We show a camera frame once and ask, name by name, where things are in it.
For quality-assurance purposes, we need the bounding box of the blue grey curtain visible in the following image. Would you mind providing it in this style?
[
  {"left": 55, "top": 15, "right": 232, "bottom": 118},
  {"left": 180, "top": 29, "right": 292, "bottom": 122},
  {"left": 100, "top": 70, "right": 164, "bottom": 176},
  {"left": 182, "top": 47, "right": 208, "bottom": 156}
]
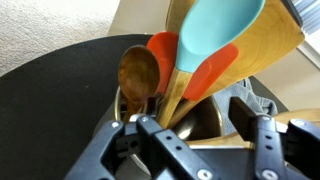
[{"left": 292, "top": 0, "right": 320, "bottom": 34}]

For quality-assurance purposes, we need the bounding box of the round black table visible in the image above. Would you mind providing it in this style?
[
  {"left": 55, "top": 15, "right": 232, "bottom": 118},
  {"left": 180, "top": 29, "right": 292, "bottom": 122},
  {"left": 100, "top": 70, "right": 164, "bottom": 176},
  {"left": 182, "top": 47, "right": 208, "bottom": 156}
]
[{"left": 0, "top": 33, "right": 289, "bottom": 180}]

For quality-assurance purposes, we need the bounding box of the orange silicone spatula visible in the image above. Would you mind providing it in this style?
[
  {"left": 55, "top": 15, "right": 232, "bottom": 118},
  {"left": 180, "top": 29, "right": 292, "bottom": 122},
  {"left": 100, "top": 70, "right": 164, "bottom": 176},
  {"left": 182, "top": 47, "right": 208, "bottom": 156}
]
[
  {"left": 146, "top": 30, "right": 180, "bottom": 95},
  {"left": 166, "top": 42, "right": 240, "bottom": 129}
]

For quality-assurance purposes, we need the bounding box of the silver metal utensil tin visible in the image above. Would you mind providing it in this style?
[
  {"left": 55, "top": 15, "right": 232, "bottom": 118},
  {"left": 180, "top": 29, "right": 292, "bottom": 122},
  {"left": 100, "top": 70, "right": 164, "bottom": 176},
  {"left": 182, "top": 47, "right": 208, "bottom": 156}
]
[{"left": 113, "top": 84, "right": 225, "bottom": 178}]

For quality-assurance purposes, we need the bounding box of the teal silicone spoon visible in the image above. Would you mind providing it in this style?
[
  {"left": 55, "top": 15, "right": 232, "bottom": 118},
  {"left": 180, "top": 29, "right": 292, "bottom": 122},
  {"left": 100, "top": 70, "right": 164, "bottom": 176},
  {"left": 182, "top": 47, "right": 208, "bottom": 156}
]
[{"left": 156, "top": 0, "right": 267, "bottom": 129}]

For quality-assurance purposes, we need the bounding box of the dark brown wooden spoon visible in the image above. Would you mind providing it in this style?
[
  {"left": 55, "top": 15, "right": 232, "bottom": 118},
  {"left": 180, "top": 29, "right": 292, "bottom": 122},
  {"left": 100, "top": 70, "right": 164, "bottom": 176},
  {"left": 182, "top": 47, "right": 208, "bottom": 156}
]
[{"left": 117, "top": 44, "right": 162, "bottom": 124}]

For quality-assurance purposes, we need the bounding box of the light wooden spatula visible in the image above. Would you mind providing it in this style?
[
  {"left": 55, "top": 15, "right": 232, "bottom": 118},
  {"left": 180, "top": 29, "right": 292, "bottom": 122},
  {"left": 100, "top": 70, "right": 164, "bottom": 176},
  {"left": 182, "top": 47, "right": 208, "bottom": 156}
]
[{"left": 186, "top": 108, "right": 320, "bottom": 149}]

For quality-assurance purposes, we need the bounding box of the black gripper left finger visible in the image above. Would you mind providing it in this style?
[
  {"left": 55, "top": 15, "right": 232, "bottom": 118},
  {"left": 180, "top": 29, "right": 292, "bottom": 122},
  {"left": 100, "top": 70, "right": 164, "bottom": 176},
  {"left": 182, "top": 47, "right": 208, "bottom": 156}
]
[{"left": 135, "top": 114, "right": 218, "bottom": 180}]

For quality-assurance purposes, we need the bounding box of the broad light wooden turner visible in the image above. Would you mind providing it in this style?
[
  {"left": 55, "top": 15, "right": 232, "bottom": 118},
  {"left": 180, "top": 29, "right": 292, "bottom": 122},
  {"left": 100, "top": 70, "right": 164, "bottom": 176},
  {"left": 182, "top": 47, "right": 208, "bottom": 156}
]
[{"left": 199, "top": 0, "right": 306, "bottom": 101}]

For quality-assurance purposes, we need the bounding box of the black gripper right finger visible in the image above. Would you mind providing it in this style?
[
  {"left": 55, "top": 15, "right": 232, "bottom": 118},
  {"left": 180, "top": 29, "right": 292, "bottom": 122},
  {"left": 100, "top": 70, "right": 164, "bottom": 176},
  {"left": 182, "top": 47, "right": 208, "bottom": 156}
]
[{"left": 228, "top": 96, "right": 288, "bottom": 180}]

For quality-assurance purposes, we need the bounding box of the blue grey cloth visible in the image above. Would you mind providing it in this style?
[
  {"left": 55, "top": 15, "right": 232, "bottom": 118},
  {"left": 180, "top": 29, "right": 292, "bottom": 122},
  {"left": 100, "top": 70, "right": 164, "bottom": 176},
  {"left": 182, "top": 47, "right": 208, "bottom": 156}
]
[{"left": 213, "top": 78, "right": 279, "bottom": 136}]

